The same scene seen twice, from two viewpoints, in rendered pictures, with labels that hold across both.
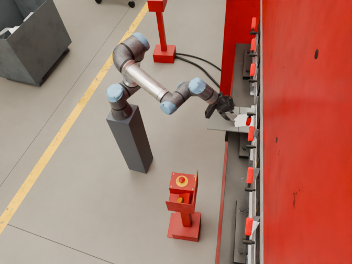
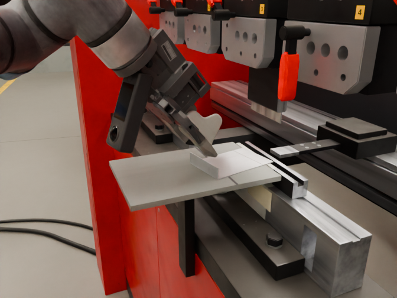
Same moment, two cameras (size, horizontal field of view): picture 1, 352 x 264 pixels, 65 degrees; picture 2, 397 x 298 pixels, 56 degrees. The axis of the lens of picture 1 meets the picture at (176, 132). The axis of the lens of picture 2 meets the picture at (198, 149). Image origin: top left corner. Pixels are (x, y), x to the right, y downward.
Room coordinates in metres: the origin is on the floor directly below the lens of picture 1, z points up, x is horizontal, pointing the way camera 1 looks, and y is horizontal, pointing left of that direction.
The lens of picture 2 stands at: (0.49, 0.04, 1.28)
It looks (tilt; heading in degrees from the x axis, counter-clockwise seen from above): 22 degrees down; 321
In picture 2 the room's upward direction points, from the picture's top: straight up
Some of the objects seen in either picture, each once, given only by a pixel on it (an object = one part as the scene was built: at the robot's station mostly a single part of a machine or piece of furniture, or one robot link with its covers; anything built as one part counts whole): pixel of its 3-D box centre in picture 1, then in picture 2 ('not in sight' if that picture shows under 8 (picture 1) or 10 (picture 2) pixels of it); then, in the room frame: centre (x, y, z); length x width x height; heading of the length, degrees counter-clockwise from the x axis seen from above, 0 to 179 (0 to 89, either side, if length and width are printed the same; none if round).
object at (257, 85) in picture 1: (265, 85); (263, 13); (0.95, -0.48, 1.26); 0.15 x 0.09 x 0.17; 164
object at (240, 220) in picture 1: (240, 230); not in sight; (0.36, -0.25, 0.89); 0.30 x 0.05 x 0.03; 164
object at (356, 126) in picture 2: not in sight; (328, 140); (0.88, -0.62, 1.01); 0.26 x 0.12 x 0.05; 74
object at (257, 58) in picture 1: (264, 58); (214, 11); (1.14, -0.53, 1.26); 0.15 x 0.09 x 0.17; 164
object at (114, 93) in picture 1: (117, 95); not in sight; (1.32, 0.36, 0.94); 0.13 x 0.12 x 0.14; 133
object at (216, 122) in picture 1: (231, 118); (191, 170); (0.97, -0.33, 1.00); 0.26 x 0.18 x 0.01; 74
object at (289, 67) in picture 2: (250, 119); (292, 64); (0.80, -0.37, 1.20); 0.04 x 0.02 x 0.10; 74
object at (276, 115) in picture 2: not in sight; (266, 90); (0.93, -0.47, 1.13); 0.10 x 0.02 x 0.10; 164
